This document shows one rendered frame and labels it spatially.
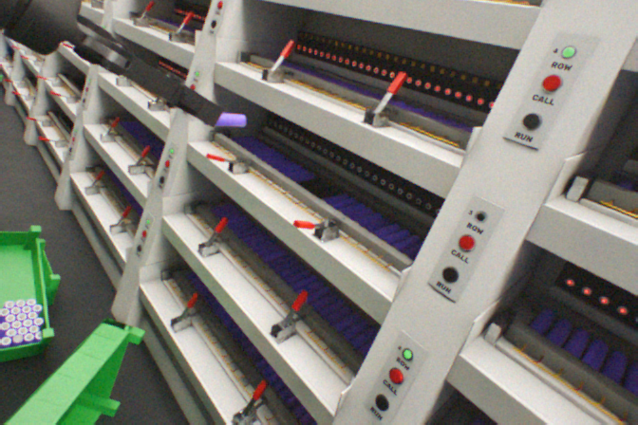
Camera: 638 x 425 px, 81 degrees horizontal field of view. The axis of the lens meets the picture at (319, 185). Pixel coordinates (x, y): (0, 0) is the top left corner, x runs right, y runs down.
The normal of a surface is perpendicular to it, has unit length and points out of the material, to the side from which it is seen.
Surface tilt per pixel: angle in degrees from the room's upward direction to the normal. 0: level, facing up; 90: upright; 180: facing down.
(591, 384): 107
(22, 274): 22
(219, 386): 17
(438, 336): 90
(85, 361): 0
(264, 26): 90
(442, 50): 90
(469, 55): 90
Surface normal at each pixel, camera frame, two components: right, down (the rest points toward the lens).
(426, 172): -0.72, 0.16
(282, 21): 0.66, 0.42
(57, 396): 0.38, -0.90
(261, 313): 0.18, -0.89
